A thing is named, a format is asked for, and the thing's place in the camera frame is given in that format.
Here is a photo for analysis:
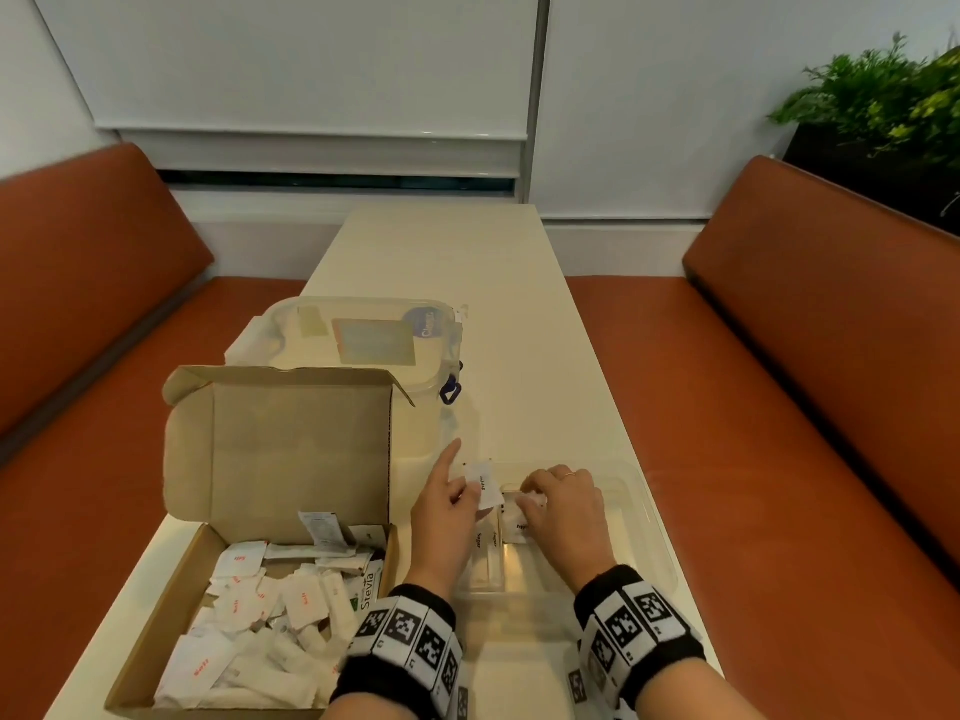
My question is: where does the person's right hand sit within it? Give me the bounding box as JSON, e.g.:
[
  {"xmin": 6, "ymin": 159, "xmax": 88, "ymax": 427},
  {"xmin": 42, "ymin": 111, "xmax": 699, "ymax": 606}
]
[{"xmin": 517, "ymin": 464, "xmax": 618, "ymax": 593}]

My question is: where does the black planter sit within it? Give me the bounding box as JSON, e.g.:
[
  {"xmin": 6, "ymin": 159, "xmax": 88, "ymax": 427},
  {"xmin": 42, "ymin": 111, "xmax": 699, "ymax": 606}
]
[{"xmin": 782, "ymin": 123, "xmax": 960, "ymax": 237}]

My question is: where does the pile of white sachets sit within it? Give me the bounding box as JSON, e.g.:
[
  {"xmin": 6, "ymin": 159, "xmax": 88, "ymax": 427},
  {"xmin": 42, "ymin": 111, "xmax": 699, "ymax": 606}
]
[{"xmin": 153, "ymin": 510, "xmax": 388, "ymax": 710}]

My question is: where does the clear lidded plastic container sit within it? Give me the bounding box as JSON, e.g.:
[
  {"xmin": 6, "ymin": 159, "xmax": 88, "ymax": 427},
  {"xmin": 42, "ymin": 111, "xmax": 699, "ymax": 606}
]
[{"xmin": 224, "ymin": 295, "xmax": 470, "ymax": 458}]

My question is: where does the brown cardboard box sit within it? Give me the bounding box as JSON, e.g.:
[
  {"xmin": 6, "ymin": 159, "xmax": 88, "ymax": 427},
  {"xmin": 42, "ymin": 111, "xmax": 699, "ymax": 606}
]
[{"xmin": 104, "ymin": 365, "xmax": 416, "ymax": 720}]

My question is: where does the person's right forearm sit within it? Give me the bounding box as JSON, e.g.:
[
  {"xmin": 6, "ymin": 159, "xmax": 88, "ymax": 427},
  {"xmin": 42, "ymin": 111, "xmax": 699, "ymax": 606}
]
[{"xmin": 637, "ymin": 659, "xmax": 766, "ymax": 720}]

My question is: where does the grey window frame post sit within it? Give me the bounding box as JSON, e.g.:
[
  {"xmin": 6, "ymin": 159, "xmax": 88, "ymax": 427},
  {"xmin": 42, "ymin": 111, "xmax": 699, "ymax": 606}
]
[{"xmin": 517, "ymin": 0, "xmax": 553, "ymax": 205}]

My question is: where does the white roller blind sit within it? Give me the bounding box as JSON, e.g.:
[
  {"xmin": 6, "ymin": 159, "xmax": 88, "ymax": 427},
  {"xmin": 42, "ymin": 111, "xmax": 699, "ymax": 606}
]
[{"xmin": 29, "ymin": 0, "xmax": 541, "ymax": 179}]

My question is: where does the person's left hand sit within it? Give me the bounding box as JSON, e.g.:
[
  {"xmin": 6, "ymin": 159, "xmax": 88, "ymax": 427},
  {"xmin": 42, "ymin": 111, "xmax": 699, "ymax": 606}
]
[{"xmin": 404, "ymin": 438, "xmax": 485, "ymax": 601}]

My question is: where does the person's left forearm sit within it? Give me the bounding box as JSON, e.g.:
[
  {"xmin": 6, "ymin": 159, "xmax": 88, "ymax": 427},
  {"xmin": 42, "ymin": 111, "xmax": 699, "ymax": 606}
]
[{"xmin": 322, "ymin": 689, "xmax": 418, "ymax": 720}]

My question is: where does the black wristband with marker tiles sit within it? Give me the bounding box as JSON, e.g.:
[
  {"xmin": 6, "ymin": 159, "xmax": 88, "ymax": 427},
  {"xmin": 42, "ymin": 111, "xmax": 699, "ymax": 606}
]
[
  {"xmin": 329, "ymin": 584, "xmax": 470, "ymax": 720},
  {"xmin": 573, "ymin": 565, "xmax": 708, "ymax": 712}
]

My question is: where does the green leafy plant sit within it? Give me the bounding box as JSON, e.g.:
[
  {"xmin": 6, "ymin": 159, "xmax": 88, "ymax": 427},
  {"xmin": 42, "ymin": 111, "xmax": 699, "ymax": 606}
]
[{"xmin": 768, "ymin": 33, "xmax": 960, "ymax": 166}]

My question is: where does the clear compartment tray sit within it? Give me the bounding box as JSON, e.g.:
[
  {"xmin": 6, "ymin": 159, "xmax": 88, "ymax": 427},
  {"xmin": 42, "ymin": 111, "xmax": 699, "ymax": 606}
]
[{"xmin": 453, "ymin": 460, "xmax": 680, "ymax": 638}]

